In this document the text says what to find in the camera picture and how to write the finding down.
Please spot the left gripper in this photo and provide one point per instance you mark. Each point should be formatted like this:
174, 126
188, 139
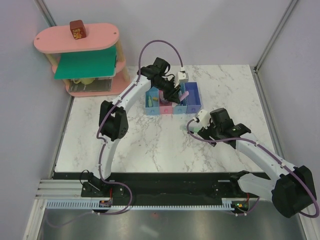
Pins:
173, 95

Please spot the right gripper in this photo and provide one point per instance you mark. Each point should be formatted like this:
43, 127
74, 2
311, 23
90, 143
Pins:
206, 133

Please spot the clear blue round box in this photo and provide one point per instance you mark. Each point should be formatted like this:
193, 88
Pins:
163, 101

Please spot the pink eraser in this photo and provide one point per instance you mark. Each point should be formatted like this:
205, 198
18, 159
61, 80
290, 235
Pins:
184, 95

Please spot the pink drawer bin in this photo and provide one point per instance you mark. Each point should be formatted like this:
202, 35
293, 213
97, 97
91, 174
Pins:
164, 109

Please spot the sky blue drawer bin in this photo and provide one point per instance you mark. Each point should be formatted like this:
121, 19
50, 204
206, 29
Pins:
182, 107

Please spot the light blue drawer bin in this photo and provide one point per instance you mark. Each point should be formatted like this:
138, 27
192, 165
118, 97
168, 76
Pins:
154, 111

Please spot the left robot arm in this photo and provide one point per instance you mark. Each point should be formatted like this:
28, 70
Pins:
113, 121

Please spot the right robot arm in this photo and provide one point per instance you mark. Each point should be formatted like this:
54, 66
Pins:
290, 188

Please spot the black book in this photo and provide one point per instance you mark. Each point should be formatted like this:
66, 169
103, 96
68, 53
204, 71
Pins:
100, 84

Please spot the green folder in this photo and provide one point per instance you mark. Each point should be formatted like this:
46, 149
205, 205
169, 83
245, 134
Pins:
87, 64

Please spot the yellow mug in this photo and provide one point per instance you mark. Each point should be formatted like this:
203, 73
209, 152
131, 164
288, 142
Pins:
85, 81

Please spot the pink wooden shelf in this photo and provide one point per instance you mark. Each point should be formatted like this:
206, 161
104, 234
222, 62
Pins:
54, 41

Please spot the brown cube toy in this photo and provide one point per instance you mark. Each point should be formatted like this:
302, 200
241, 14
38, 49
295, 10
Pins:
77, 29

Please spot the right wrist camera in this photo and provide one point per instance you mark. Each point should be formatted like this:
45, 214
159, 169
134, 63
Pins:
204, 118

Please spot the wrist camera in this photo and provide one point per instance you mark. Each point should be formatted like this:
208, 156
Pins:
180, 77
204, 118

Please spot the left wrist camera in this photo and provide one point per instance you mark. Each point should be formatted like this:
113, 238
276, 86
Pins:
180, 77

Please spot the white cable duct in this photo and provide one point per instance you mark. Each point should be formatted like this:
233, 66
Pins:
90, 204

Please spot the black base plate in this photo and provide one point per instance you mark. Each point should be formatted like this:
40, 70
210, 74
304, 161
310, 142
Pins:
116, 177

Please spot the right aluminium post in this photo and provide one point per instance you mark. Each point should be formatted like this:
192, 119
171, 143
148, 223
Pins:
276, 33

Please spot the aluminium post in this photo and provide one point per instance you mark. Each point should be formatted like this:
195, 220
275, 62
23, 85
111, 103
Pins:
276, 33
41, 4

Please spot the aluminium frame rail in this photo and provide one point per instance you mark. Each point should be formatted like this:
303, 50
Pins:
142, 188

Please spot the left aluminium post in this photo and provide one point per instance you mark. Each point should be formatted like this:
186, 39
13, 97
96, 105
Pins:
41, 4

